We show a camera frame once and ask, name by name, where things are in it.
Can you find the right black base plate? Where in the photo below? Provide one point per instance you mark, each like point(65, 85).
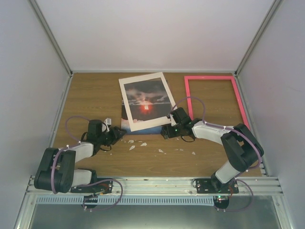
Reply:
point(207, 186)

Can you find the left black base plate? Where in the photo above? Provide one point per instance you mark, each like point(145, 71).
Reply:
point(98, 186)

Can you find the white mat board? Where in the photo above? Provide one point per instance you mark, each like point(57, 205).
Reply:
point(153, 122)

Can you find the grey slotted cable duct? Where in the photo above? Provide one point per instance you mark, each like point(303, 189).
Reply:
point(128, 200)

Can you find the white debris pile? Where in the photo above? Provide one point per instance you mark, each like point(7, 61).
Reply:
point(132, 144)

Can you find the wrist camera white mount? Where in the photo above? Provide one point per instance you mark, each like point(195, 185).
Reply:
point(106, 125)
point(171, 118)

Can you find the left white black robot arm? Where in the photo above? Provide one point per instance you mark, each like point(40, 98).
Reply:
point(57, 172)

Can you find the aluminium front rail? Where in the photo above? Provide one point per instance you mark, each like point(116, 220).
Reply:
point(184, 186)

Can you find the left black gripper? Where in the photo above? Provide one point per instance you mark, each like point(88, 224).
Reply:
point(116, 135)

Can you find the right aluminium corner post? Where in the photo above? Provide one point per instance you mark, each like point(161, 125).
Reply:
point(262, 28)

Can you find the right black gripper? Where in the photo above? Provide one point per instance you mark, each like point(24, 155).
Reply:
point(164, 130)

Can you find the pink photo frame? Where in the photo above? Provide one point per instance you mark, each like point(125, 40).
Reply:
point(219, 100)

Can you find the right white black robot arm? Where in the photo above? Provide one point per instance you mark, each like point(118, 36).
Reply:
point(241, 147)

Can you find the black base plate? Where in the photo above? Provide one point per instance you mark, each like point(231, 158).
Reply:
point(207, 186)
point(98, 186)

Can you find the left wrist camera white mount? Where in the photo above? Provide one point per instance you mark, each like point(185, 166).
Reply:
point(106, 125)

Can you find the left aluminium corner post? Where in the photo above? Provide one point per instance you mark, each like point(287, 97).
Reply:
point(41, 18)

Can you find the sunset photo print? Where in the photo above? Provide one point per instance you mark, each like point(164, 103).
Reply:
point(147, 100)

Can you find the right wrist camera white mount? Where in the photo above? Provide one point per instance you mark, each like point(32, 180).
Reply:
point(171, 118)

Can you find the aluminium corner post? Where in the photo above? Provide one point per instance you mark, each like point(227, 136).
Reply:
point(262, 28)
point(41, 18)

